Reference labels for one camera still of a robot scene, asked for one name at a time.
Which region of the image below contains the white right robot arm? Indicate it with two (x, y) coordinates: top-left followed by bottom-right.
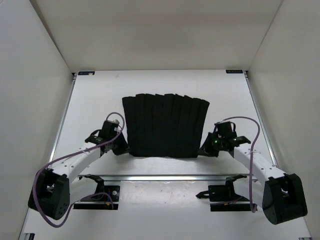
(196, 132), (308, 225)

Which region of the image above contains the blue label sticker right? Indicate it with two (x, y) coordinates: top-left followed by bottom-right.
(225, 69), (243, 74)

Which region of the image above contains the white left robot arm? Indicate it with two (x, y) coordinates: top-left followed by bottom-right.
(28, 127), (129, 228)

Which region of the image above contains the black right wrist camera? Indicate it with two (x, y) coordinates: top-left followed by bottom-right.
(214, 121), (237, 139)

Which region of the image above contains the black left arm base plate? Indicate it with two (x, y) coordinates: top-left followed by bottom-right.
(70, 174), (121, 211)

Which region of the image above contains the blue label sticker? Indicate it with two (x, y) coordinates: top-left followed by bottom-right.
(77, 71), (95, 76)
(225, 69), (243, 74)

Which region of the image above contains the blue label sticker left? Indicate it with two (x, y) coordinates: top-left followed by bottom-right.
(77, 71), (95, 76)

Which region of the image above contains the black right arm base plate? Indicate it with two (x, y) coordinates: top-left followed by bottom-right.
(195, 174), (251, 212)

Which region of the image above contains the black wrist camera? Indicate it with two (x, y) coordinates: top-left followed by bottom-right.
(98, 120), (119, 141)
(214, 121), (237, 139)

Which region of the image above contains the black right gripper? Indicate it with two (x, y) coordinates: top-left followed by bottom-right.
(196, 131), (225, 157)

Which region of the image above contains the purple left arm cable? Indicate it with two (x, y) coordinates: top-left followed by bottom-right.
(32, 112), (125, 228)

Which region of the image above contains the black pleated skirt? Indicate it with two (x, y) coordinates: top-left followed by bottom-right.
(122, 93), (210, 159)

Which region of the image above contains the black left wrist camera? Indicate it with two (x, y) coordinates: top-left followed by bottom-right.
(98, 120), (119, 141)

